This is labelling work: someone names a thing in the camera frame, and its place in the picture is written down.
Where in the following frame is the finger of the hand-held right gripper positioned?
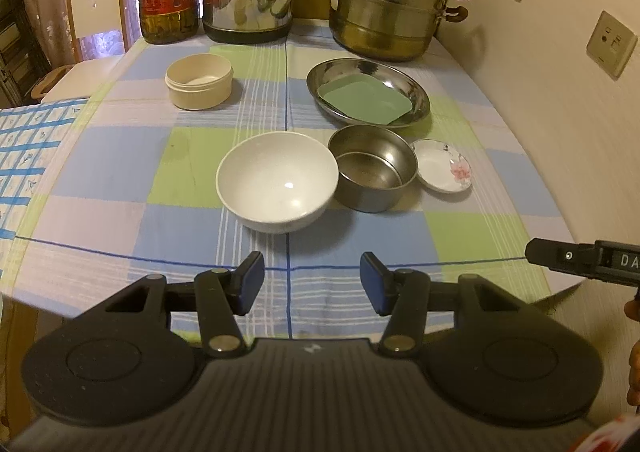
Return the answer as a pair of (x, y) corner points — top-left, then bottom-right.
(525, 238), (599, 283)

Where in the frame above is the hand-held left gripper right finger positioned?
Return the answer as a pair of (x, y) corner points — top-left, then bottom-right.
(360, 252), (522, 359)

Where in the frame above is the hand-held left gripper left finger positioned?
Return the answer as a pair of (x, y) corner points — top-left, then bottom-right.
(102, 251), (266, 359)

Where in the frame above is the white ceramic bowl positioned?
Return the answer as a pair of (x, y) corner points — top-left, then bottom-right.
(216, 132), (340, 234)

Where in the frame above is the stainless steel bowl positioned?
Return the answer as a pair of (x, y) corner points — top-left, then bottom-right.
(327, 124), (419, 213)

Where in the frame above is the small floral saucer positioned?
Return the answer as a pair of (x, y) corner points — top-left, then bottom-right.
(410, 138), (473, 194)

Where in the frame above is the green square plate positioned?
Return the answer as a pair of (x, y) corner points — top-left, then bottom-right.
(316, 73), (413, 125)

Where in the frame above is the cream round plastic container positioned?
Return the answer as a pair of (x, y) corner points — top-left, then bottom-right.
(165, 53), (234, 111)

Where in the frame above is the large stainless steel plate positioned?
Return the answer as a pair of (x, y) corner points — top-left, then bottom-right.
(306, 58), (432, 129)

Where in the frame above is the person's right hand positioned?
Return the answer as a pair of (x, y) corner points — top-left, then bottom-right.
(624, 297), (640, 413)

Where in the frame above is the red white cloth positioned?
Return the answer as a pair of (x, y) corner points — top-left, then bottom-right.
(575, 412), (640, 452)

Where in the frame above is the checked pastel tablecloth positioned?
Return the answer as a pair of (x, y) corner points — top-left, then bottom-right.
(0, 16), (586, 340)

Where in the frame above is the blue checked cloth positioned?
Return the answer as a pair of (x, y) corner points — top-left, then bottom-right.
(0, 99), (91, 277)

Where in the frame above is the large beige wall socket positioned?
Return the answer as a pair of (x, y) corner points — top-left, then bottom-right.
(586, 10), (638, 80)

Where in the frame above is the black wire rack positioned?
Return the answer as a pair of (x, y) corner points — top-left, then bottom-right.
(0, 0), (53, 107)

